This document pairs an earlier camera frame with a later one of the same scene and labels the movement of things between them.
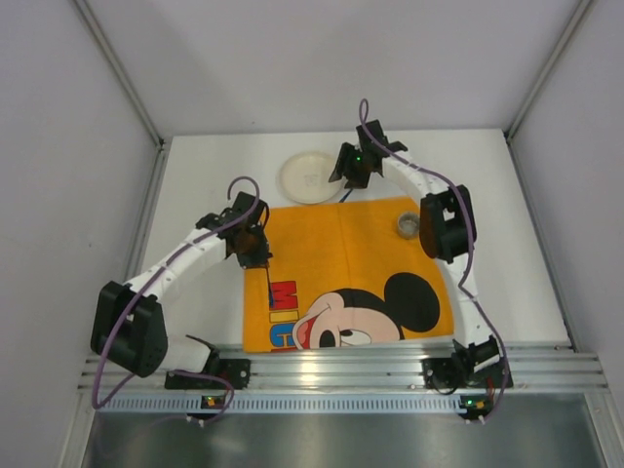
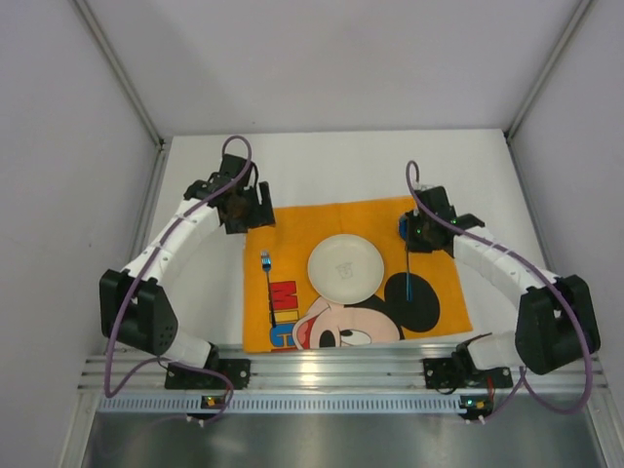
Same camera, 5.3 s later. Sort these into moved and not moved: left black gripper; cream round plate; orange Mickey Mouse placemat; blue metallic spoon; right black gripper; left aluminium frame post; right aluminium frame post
Moved: right black gripper; blue metallic spoon; cream round plate; left black gripper
Not moved: left aluminium frame post; orange Mickey Mouse placemat; right aluminium frame post
